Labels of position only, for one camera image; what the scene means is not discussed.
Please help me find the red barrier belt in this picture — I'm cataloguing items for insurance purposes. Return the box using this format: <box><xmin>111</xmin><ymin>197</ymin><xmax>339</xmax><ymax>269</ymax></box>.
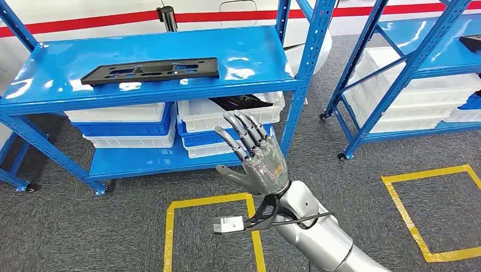
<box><xmin>0</xmin><ymin>2</ymin><xmax>481</xmax><ymax>39</ymax></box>

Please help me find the yellow floor tape square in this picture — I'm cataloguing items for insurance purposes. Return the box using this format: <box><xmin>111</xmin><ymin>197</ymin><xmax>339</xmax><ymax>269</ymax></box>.
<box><xmin>381</xmin><ymin>163</ymin><xmax>481</xmax><ymax>264</ymax></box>
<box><xmin>162</xmin><ymin>192</ymin><xmax>267</xmax><ymax>272</ymax></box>

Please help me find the black plastic car part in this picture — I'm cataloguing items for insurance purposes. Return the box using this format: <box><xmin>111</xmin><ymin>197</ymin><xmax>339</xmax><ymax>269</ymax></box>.
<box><xmin>459</xmin><ymin>35</ymin><xmax>481</xmax><ymax>53</ymax></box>
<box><xmin>80</xmin><ymin>57</ymin><xmax>220</xmax><ymax>86</ymax></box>

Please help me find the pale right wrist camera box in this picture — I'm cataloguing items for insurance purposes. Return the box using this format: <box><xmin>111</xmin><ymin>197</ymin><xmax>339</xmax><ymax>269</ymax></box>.
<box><xmin>212</xmin><ymin>215</ymin><xmax>245</xmax><ymax>235</ymax></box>

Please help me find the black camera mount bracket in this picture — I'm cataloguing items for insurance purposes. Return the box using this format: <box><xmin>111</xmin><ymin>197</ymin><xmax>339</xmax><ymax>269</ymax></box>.
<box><xmin>243</xmin><ymin>194</ymin><xmax>281</xmax><ymax>232</ymax></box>

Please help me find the white car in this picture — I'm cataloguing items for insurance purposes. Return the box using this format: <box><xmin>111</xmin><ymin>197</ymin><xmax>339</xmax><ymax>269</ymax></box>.
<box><xmin>0</xmin><ymin>0</ymin><xmax>452</xmax><ymax>95</ymax></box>

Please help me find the blue metal shelf rack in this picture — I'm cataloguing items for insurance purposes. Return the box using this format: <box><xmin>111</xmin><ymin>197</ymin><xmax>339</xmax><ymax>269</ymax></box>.
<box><xmin>319</xmin><ymin>0</ymin><xmax>481</xmax><ymax>162</ymax></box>
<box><xmin>0</xmin><ymin>0</ymin><xmax>337</xmax><ymax>197</ymax></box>

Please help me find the black camera cable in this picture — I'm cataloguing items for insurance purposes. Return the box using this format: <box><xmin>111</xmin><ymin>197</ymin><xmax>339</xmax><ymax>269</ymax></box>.
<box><xmin>270</xmin><ymin>212</ymin><xmax>335</xmax><ymax>231</ymax></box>

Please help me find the blue plastic crate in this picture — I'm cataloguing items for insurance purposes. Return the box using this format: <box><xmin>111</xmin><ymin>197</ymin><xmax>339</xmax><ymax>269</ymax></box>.
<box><xmin>70</xmin><ymin>102</ymin><xmax>174</xmax><ymax>137</ymax></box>
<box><xmin>176</xmin><ymin>118</ymin><xmax>275</xmax><ymax>150</ymax></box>
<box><xmin>456</xmin><ymin>92</ymin><xmax>481</xmax><ymax>112</ymax></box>

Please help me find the black stanchion post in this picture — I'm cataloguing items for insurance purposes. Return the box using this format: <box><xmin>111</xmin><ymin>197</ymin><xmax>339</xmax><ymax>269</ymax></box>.
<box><xmin>157</xmin><ymin>5</ymin><xmax>179</xmax><ymax>33</ymax></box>

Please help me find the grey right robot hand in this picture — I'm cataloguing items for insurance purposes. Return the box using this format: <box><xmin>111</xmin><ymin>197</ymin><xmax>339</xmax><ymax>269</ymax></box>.
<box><xmin>214</xmin><ymin>109</ymin><xmax>292</xmax><ymax>197</ymax></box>

